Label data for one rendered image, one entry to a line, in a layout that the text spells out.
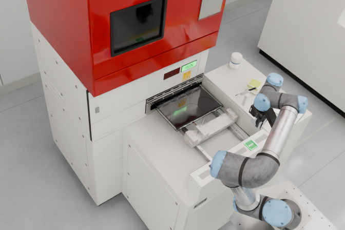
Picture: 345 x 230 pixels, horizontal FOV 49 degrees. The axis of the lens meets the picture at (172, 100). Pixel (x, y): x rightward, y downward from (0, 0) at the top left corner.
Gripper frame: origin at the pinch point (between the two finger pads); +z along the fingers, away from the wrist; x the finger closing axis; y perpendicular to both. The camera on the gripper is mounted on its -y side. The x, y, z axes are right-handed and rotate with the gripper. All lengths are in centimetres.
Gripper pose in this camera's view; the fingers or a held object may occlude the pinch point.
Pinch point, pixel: (259, 129)
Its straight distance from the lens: 202.7
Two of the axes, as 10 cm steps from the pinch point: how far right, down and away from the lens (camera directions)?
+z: -1.0, 6.9, 7.2
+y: -6.1, -6.1, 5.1
